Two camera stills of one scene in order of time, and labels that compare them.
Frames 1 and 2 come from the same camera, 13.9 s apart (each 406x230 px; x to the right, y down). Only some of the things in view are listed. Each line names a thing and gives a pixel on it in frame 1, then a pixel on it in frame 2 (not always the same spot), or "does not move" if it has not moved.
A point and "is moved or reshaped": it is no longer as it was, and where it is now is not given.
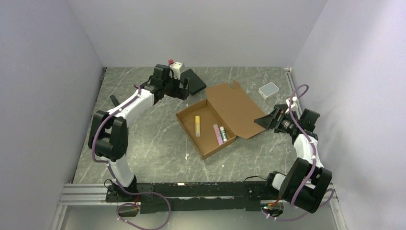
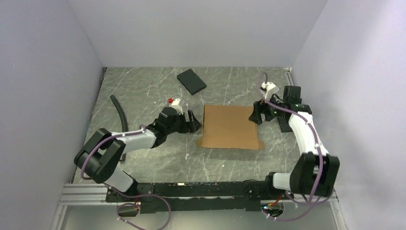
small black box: x=196 y=84 does not move
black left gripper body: x=172 y=87 → x=180 y=125
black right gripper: x=280 y=115 → x=259 y=107
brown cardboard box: x=227 y=105 is moved or reshaped
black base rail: x=166 y=197 does not move
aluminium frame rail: x=95 y=193 does not move
